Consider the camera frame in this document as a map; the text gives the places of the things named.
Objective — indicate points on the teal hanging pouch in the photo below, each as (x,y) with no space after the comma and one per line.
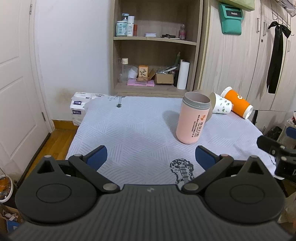
(230,18)

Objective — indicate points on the clear bottle with cork cap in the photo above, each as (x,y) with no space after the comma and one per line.
(123,70)

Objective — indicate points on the white tube bottle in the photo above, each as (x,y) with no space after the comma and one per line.
(130,26)

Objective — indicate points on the white floral paper cup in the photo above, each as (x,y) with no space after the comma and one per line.
(219,104)

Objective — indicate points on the small pink bottle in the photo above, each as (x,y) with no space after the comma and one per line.
(182,32)

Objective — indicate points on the orange paper cup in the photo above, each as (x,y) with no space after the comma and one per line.
(240,106)

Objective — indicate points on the black hanging ribbon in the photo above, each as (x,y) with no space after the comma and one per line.
(273,75)

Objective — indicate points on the white tissue pack stack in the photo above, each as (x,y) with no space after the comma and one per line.
(77,106)

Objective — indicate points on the pink flat package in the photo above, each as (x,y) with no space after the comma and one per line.
(134,82)

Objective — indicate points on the white door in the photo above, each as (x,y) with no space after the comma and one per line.
(23,128)

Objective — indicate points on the black wire rack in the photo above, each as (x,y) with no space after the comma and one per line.
(283,11)

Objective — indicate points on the light wood wardrobe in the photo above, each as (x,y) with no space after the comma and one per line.
(242,62)

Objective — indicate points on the wooden bookshelf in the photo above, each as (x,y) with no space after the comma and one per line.
(156,43)

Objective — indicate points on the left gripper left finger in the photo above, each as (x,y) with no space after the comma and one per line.
(96,158)

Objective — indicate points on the white paper towel roll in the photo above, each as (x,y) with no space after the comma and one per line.
(183,75)

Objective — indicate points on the orange floral box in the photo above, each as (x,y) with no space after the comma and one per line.
(143,73)

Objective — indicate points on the pink cup with grey rim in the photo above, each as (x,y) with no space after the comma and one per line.
(193,114)

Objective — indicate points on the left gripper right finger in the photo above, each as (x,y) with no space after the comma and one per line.
(205,158)

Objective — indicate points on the light blue quilted mattress cover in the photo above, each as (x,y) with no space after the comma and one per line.
(139,134)

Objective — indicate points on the small cardboard box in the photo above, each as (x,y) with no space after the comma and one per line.
(164,78)

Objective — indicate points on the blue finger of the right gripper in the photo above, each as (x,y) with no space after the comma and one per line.
(291,132)

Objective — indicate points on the teal labelled jar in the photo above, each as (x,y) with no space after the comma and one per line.
(121,29)

